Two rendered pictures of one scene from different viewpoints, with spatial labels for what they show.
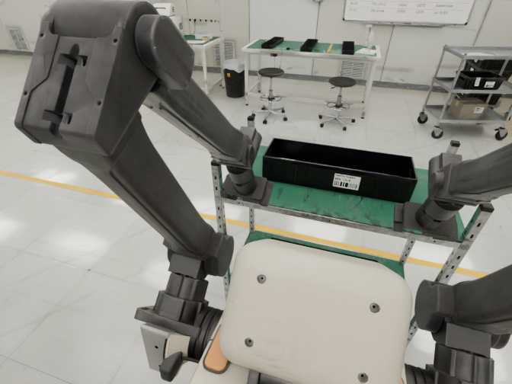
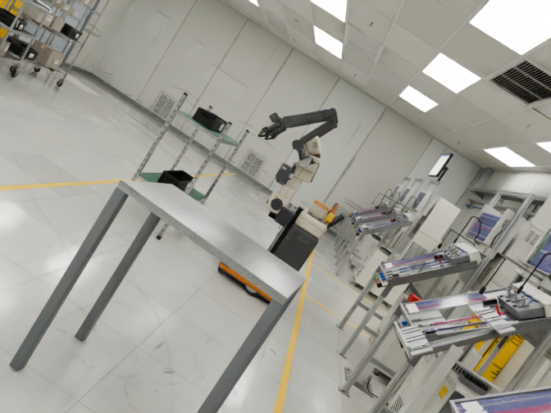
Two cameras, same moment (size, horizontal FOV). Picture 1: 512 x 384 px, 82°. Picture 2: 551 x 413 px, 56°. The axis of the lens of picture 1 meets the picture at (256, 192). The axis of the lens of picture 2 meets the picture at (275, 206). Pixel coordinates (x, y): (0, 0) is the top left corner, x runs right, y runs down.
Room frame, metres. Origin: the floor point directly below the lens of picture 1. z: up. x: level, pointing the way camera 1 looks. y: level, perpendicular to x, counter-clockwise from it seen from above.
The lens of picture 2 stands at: (1.31, 4.27, 1.22)
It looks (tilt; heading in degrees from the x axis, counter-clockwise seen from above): 7 degrees down; 256
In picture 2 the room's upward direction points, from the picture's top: 33 degrees clockwise
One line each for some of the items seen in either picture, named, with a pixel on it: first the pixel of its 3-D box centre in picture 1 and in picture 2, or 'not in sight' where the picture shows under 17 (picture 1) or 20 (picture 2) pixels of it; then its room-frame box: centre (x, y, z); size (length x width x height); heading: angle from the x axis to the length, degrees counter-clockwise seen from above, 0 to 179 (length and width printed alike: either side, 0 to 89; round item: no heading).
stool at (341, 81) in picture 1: (339, 102); not in sight; (3.75, -1.08, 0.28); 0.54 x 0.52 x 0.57; 6
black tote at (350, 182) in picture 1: (334, 168); (211, 121); (1.02, -0.32, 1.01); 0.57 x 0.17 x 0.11; 73
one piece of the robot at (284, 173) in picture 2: not in sight; (287, 172); (0.27, -0.09, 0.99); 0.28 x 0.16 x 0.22; 73
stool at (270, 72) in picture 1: (270, 95); not in sight; (3.94, -0.20, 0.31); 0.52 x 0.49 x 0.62; 73
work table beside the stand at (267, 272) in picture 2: not in sight; (166, 319); (0.95, 2.38, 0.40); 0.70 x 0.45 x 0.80; 156
